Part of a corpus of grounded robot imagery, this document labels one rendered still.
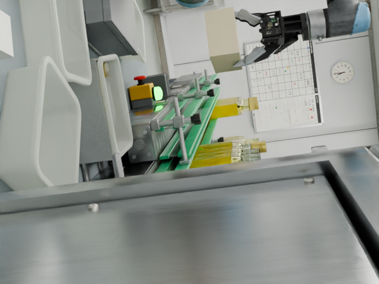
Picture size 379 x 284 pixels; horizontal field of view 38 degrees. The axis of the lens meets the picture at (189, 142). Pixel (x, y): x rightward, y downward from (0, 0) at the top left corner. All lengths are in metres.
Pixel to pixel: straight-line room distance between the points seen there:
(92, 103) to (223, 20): 0.42
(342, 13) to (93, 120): 0.67
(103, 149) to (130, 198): 0.72
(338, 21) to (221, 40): 0.29
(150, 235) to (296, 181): 0.14
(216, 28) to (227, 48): 0.06
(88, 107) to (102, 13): 0.23
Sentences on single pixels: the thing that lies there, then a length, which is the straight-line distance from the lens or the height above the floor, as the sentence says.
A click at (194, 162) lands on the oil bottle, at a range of 1.46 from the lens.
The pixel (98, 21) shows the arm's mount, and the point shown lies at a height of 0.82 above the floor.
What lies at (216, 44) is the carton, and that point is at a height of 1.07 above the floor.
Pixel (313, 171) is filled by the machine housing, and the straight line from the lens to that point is 0.48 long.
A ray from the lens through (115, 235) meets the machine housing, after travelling 0.40.
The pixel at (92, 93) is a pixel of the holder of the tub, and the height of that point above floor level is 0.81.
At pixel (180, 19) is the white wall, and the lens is 7.37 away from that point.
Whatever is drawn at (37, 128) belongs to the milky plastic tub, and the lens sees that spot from 0.85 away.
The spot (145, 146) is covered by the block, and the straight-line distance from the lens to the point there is 1.38.
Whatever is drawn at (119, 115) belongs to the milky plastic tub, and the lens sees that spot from 1.35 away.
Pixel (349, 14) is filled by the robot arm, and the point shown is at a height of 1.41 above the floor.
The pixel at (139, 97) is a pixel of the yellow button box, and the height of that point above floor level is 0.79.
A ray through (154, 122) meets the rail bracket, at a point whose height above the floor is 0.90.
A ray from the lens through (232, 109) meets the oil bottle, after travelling 2.55.
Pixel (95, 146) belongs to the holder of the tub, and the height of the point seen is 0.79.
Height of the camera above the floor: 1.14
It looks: 7 degrees down
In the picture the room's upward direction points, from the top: 82 degrees clockwise
